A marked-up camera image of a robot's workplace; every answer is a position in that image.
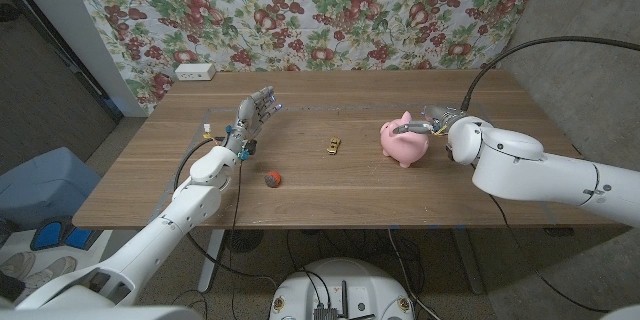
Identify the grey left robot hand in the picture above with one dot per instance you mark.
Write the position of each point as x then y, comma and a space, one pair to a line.
252, 115

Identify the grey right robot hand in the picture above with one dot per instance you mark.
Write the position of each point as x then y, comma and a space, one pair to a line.
442, 117

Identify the pink plastic piggy bank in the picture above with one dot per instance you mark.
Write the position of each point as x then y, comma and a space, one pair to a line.
405, 147

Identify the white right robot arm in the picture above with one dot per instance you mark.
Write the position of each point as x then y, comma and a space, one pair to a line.
530, 170

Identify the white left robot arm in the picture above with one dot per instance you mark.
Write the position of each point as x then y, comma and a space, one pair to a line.
185, 210

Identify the orange and grey ball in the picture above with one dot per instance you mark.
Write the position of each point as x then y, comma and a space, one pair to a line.
272, 179

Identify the yellow toy car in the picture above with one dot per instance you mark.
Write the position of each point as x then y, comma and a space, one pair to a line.
334, 145

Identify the white power strip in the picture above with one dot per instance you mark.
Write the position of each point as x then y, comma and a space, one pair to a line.
195, 72

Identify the fruit print backdrop cloth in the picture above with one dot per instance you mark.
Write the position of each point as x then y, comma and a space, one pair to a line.
310, 15

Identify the round black floor fan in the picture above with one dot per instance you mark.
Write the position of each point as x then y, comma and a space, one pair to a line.
244, 240

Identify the grey table leg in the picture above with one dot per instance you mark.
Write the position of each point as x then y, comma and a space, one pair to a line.
469, 260

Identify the white table leg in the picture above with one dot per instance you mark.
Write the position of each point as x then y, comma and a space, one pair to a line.
210, 260

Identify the white robot torso base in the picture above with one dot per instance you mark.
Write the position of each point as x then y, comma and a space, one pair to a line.
345, 285

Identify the blue-grey plastic bin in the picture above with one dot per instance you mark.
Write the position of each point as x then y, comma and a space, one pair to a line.
45, 185

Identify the blue and black foot pedal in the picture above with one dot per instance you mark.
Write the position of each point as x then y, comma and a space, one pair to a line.
50, 235

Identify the beige sneaker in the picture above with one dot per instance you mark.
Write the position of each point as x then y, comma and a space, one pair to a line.
52, 270
17, 265

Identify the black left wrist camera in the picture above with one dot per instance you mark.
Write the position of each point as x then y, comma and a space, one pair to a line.
250, 148

